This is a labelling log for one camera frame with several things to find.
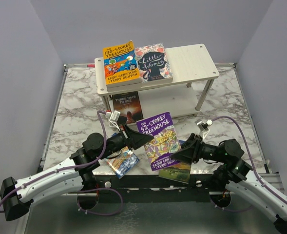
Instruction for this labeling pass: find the yellow 130-Storey Treehouse book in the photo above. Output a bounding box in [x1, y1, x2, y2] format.
[102, 40, 141, 89]

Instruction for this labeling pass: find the purple 117-Storey Treehouse book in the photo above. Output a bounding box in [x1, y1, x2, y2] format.
[107, 82, 142, 93]

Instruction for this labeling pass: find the blue Storey Treehouse book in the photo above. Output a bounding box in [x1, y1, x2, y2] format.
[102, 146, 139, 179]

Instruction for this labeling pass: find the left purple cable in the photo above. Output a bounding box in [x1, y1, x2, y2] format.
[0, 111, 124, 216]

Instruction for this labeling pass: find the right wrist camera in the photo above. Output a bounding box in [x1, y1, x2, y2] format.
[195, 119, 212, 140]

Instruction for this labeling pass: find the blue Animal Farm book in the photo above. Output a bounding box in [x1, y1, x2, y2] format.
[155, 137, 191, 183]

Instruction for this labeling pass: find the white wooden two-tier shelf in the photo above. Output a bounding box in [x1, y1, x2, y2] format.
[95, 44, 219, 118]

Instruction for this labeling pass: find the Little Women floral book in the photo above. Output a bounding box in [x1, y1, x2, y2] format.
[134, 43, 173, 87]

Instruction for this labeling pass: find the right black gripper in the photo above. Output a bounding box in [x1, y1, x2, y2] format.
[169, 133, 227, 164]

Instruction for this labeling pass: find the Three Days To See book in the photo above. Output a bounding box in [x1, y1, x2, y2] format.
[112, 91, 143, 124]

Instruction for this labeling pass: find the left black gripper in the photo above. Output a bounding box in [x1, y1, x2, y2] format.
[98, 123, 153, 160]

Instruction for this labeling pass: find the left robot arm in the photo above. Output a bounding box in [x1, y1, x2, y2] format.
[0, 125, 153, 221]

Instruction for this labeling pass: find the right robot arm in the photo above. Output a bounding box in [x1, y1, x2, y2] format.
[171, 134, 287, 234]

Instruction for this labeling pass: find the purple 52-Storey Treehouse book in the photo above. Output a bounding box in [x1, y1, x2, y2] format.
[136, 112, 181, 171]

